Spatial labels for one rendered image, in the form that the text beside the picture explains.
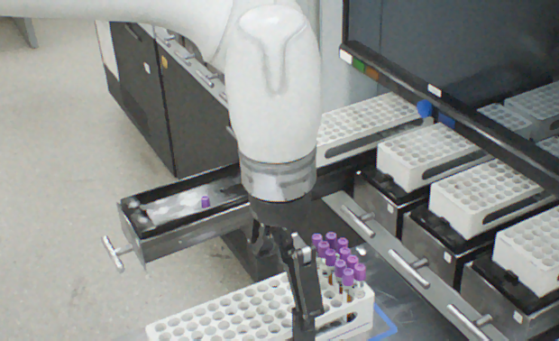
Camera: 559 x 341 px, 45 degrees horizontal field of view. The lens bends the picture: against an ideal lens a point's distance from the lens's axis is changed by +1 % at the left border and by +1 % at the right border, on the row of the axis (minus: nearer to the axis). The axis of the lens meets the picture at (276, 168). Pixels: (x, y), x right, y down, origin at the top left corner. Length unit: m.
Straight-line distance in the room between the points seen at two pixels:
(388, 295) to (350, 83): 0.54
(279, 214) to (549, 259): 0.45
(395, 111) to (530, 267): 0.48
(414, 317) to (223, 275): 1.34
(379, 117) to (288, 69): 0.70
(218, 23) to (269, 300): 0.38
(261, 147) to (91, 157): 2.29
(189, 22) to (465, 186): 0.58
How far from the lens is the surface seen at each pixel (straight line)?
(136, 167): 2.86
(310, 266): 0.81
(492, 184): 1.22
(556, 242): 1.11
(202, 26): 0.83
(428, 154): 1.26
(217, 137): 1.96
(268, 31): 0.68
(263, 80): 0.68
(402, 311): 1.01
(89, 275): 2.38
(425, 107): 1.16
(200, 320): 0.92
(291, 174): 0.75
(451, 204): 1.15
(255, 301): 0.95
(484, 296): 1.12
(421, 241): 1.19
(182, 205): 1.25
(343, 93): 1.44
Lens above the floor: 1.54
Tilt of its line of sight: 34 degrees down
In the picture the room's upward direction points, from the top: 3 degrees counter-clockwise
